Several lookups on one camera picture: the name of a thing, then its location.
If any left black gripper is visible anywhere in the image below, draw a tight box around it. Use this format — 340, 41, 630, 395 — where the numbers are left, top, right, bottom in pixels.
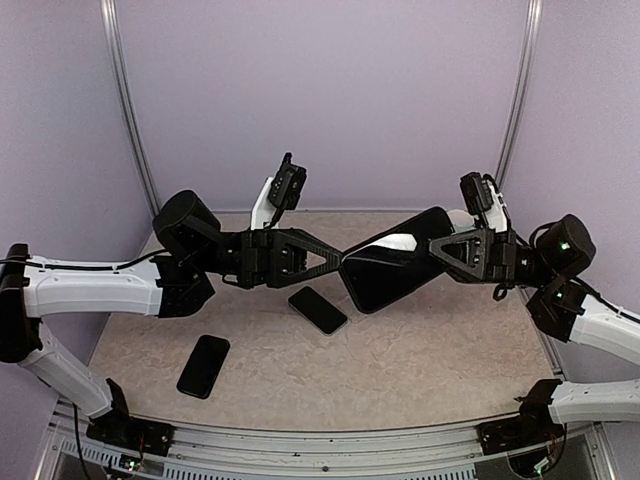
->
194, 227, 348, 287

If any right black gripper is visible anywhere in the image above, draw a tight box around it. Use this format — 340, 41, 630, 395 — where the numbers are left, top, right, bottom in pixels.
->
424, 226, 555, 288

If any phone from clear case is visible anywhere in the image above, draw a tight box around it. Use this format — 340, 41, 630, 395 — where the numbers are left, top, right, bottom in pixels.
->
288, 286, 348, 336

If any black phone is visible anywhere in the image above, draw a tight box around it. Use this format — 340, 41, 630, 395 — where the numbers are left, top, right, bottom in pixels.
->
176, 335, 230, 400
339, 207, 454, 314

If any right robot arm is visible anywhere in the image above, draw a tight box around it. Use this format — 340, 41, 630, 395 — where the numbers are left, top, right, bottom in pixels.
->
429, 214, 639, 444

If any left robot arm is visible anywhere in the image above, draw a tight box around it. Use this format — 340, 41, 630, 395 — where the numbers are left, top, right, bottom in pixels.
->
1, 190, 342, 445

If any light blue mug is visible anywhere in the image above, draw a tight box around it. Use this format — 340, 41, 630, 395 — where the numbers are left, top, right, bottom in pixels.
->
447, 209, 475, 233

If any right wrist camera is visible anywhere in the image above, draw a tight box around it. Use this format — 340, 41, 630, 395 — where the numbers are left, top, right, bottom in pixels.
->
460, 172, 511, 233

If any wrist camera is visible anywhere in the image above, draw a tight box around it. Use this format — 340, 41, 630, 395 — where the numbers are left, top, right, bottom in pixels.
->
250, 152, 307, 230
460, 172, 511, 233

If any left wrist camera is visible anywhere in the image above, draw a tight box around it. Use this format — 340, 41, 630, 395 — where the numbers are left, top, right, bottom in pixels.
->
250, 152, 307, 230

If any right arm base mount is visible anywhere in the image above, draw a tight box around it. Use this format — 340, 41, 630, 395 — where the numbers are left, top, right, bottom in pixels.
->
476, 415, 565, 456

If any front aluminium rail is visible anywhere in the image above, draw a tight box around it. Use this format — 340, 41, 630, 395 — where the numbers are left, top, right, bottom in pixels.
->
31, 408, 619, 479

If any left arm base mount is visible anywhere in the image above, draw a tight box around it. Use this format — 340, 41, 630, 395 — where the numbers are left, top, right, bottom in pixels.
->
86, 417, 175, 457

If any right aluminium frame post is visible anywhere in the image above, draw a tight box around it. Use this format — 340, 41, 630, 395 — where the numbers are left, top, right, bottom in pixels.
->
495, 0, 543, 189

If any aluminium frame post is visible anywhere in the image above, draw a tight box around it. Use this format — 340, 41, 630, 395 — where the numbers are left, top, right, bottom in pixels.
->
495, 0, 543, 189
100, 0, 160, 216

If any left aluminium frame post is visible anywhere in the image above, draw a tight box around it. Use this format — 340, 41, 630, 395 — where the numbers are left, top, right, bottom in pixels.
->
100, 0, 160, 216

